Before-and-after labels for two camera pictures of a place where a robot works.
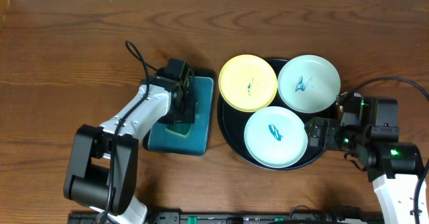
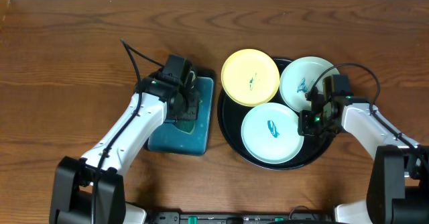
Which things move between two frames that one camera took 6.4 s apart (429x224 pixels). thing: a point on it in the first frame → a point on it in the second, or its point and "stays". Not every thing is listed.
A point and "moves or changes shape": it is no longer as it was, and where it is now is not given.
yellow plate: (248, 83) moves or changes shape
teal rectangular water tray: (197, 142) stays
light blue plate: (275, 137) stays
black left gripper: (184, 115) stays
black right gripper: (333, 126) → (305, 128)
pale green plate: (309, 84) stays
